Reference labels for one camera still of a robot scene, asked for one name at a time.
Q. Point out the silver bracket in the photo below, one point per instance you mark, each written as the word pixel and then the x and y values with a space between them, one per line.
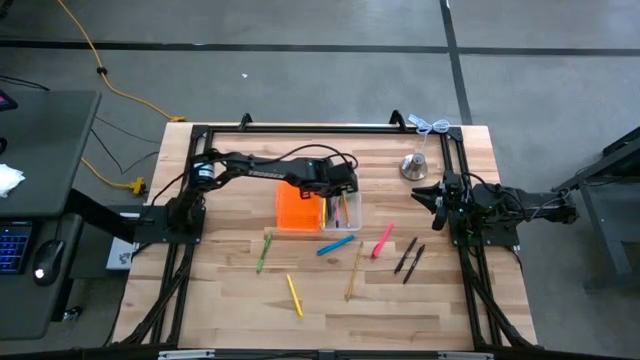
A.
pixel 185 355
pixel 465 356

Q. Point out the black floor tape strip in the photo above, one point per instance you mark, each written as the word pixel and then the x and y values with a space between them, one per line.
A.
pixel 300 48
pixel 455 60

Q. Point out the blue pen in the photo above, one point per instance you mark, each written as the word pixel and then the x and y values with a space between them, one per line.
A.
pixel 335 245

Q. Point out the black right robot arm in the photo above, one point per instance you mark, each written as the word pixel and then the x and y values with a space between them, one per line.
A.
pixel 500 205

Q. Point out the orange translucent box lid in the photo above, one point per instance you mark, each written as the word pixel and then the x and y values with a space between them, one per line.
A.
pixel 295 215

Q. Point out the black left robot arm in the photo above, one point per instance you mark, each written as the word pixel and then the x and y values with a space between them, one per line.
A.
pixel 260 172

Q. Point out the translucent yellow highlighter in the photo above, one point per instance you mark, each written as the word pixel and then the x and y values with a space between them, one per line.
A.
pixel 295 296

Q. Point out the pink pencil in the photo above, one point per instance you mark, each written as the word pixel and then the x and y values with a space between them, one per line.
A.
pixel 337 217

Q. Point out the green pen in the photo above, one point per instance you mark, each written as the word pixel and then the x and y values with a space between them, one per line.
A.
pixel 264 252

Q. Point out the backlit keyboard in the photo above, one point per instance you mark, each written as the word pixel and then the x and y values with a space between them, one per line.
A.
pixel 12 247

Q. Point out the black metal stand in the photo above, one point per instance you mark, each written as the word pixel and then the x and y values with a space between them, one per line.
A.
pixel 606 235

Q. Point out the black pen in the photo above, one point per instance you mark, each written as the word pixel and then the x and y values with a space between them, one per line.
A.
pixel 405 255
pixel 414 264

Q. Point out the tan wooden pencil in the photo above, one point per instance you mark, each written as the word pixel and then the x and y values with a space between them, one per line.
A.
pixel 354 271

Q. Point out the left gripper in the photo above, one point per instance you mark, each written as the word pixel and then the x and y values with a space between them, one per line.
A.
pixel 337 177

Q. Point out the black computer mouse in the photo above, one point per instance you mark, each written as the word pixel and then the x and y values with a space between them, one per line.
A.
pixel 48 260

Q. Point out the dark grey pen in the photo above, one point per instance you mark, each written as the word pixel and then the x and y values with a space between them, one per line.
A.
pixel 329 212

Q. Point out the white box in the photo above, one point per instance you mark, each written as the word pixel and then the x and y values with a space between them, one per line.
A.
pixel 120 257

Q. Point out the clear plastic supply box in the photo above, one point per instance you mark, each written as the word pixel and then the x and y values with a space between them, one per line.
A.
pixel 355 220

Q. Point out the dark grey desk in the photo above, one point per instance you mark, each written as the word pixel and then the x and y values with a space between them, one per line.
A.
pixel 50 150

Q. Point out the black metal table frame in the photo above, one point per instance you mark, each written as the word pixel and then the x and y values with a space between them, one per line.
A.
pixel 300 129

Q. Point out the orange pencil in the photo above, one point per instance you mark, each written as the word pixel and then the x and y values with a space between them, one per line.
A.
pixel 346 212

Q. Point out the device with pink light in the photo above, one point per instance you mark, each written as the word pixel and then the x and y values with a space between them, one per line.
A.
pixel 6 101

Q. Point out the white crumpled tissue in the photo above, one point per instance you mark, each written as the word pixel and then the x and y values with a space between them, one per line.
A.
pixel 10 180

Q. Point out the small black caster wheel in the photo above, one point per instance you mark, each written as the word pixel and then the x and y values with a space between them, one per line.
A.
pixel 74 314

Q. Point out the opaque yellow marker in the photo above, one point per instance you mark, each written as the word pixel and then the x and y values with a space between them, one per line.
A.
pixel 324 215

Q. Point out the metal cone stand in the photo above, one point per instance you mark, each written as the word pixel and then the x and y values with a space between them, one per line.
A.
pixel 414 167

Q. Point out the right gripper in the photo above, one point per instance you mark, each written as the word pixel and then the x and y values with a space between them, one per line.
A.
pixel 452 192

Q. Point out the pink highlighter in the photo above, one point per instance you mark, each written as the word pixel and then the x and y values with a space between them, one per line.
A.
pixel 382 240

